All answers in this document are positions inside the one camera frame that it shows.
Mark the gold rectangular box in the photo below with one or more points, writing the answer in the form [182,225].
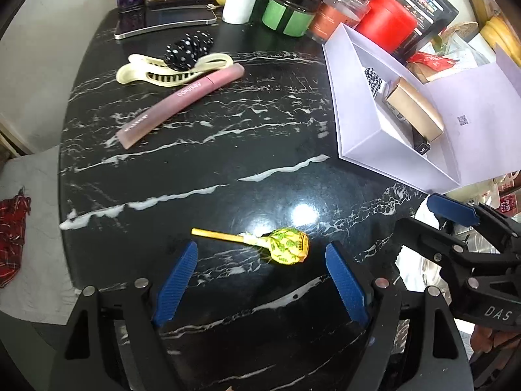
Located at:
[415,108]

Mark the yellow stacked rings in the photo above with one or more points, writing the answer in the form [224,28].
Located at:
[502,34]

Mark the slim black box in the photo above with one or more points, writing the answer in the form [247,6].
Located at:
[421,144]

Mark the brown paper packet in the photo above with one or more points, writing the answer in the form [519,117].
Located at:
[423,76]

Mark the red plaid cloth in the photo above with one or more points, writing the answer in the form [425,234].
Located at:
[12,236]

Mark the clear plastic packet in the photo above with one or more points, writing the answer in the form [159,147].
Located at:
[468,53]

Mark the cream hair claw clip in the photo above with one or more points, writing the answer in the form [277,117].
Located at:
[138,71]

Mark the person's right hand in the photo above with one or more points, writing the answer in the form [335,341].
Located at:
[484,340]

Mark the red canister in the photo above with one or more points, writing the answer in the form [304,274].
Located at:
[386,20]

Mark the red snack packet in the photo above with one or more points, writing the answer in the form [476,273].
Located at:
[431,62]

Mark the smartphone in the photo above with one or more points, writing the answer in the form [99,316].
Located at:
[163,20]

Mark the long pink cosmetic box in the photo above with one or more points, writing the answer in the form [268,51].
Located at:
[179,97]

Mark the green jar with black lid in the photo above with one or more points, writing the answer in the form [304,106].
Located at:
[285,14]

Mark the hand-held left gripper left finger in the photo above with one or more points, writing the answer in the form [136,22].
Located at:
[177,285]

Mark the pink container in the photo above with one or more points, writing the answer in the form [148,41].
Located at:
[511,203]

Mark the yellow lollipop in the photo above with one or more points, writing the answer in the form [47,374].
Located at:
[289,246]

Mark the black polka-dot scrunchie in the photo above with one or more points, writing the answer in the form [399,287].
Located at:
[187,49]

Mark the short clear jar orange label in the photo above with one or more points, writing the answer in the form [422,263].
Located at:
[329,20]

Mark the lavender gift box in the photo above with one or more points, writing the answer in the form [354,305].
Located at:
[488,102]

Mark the black snack pouch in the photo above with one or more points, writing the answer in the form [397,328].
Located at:
[427,0]

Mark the woven round mat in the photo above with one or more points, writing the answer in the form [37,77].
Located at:
[464,29]

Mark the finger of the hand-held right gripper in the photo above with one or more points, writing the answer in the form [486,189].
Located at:
[427,238]
[452,209]

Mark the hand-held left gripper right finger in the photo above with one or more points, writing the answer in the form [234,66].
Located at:
[346,285]

